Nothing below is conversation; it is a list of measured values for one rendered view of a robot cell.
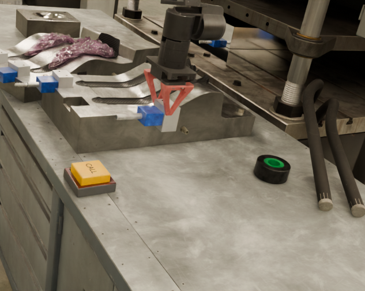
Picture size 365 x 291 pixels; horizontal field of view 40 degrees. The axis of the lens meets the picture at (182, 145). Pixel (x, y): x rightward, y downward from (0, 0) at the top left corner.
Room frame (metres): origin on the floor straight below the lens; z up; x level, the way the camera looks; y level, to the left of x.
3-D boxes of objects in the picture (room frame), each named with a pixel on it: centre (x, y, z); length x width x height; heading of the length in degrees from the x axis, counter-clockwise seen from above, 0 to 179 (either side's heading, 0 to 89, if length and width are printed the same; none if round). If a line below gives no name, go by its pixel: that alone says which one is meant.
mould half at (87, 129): (1.22, 0.10, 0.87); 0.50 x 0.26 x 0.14; 126
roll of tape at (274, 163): (1.05, -0.22, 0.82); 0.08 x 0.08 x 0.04
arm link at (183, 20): (0.97, 0.05, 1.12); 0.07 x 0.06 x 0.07; 131
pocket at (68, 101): (1.05, 0.26, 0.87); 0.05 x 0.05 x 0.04; 36
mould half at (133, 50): (1.46, 0.38, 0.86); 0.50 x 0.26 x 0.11; 143
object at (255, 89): (2.22, -0.26, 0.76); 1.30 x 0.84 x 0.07; 36
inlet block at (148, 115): (0.94, 0.09, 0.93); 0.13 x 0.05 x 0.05; 125
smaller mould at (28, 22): (1.86, 0.59, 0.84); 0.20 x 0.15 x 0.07; 126
